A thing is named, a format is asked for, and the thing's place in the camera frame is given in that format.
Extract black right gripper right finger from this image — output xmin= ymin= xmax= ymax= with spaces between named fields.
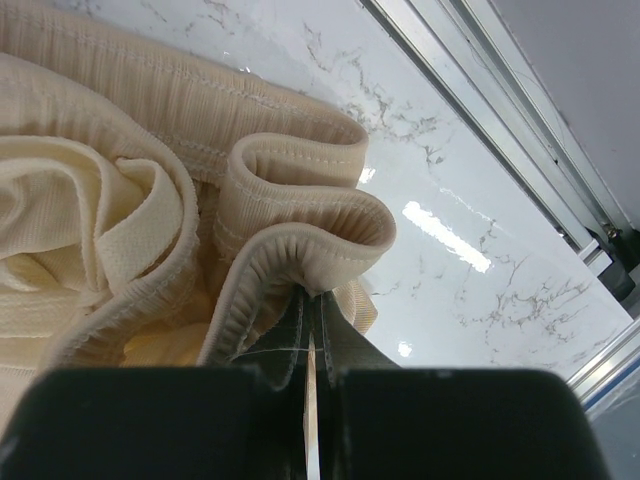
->
xmin=312 ymin=293 xmax=609 ymax=479

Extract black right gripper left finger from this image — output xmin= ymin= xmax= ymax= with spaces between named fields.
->
xmin=1 ymin=290 xmax=306 ymax=479

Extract beige trousers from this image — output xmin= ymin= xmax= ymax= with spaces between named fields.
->
xmin=1 ymin=1 xmax=396 ymax=436

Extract aluminium frame rail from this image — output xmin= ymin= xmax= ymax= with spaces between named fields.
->
xmin=568 ymin=319 xmax=639 ymax=410

